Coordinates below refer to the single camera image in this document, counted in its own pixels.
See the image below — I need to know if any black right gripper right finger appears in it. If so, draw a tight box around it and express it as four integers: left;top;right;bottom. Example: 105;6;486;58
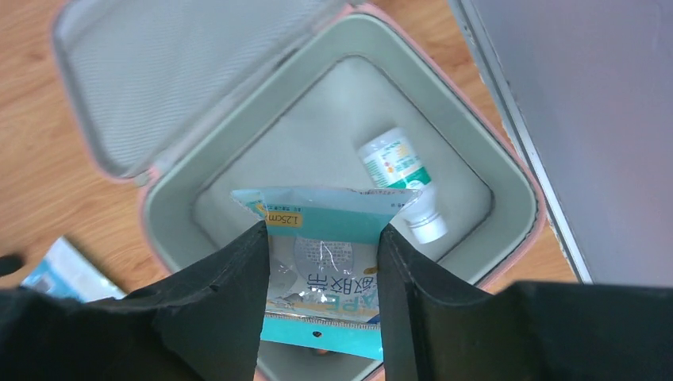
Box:
378;226;672;380

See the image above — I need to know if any pink medicine kit case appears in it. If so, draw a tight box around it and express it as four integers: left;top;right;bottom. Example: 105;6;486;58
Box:
51;0;548;381

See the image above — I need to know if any large blue cotton packet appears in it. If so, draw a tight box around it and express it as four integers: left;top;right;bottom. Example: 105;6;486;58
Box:
21;237;126;302

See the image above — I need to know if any white green medicine bottle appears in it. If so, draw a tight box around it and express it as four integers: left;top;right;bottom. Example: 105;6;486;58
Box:
358;127;448;244

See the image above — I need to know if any teal medical tape packet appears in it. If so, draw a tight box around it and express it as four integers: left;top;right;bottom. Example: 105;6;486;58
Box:
231;187;418;360

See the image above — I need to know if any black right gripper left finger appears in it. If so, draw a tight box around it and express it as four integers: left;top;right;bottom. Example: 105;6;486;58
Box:
1;222;270;380

